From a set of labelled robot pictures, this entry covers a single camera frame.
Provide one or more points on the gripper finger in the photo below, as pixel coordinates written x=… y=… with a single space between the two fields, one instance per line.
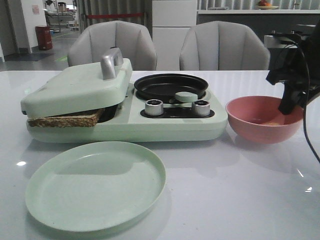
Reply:
x=290 y=100

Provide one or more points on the white cabinet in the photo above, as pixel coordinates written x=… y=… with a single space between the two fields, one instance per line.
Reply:
x=171 y=20

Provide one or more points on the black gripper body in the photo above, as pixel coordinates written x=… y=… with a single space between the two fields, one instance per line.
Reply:
x=300 y=72

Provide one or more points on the dark grey kitchen counter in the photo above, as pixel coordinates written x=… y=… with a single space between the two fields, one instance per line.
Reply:
x=263 y=24

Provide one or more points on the mint green breakfast maker base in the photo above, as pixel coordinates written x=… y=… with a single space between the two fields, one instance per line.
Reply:
x=129 y=125

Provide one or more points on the right silver control knob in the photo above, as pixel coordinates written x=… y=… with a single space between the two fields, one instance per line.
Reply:
x=201 y=108

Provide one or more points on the grey upholstered chair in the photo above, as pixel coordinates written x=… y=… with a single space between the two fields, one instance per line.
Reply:
x=222 y=46
x=133 y=40

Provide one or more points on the bread slice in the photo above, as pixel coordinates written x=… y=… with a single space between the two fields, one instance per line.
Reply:
x=77 y=119

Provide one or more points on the black round frying pan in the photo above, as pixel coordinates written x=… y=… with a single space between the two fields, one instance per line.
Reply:
x=164 y=86

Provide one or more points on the pink plastic bowl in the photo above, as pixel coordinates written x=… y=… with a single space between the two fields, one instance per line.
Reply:
x=258 y=119

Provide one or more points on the red barrier tape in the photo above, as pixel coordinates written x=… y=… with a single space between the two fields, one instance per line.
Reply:
x=115 y=16

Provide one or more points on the right grey upholstered chair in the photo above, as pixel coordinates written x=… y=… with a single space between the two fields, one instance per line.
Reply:
x=222 y=46

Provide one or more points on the breakfast maker hinged lid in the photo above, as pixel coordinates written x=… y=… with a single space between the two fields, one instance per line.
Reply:
x=79 y=88

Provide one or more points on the silver control knob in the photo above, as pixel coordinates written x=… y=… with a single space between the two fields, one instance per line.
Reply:
x=154 y=107
x=201 y=108

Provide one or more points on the mint green round plate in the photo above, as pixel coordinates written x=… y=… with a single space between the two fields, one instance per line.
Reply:
x=96 y=186

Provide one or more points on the left grey upholstered chair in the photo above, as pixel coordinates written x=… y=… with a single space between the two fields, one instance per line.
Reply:
x=133 y=40

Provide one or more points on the red bin in background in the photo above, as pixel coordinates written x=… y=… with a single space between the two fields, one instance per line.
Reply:
x=44 y=38

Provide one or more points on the fruit plate on counter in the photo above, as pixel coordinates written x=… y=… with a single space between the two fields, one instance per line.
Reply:
x=265 y=5

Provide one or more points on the left silver control knob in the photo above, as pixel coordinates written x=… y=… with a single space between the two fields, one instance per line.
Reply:
x=154 y=107

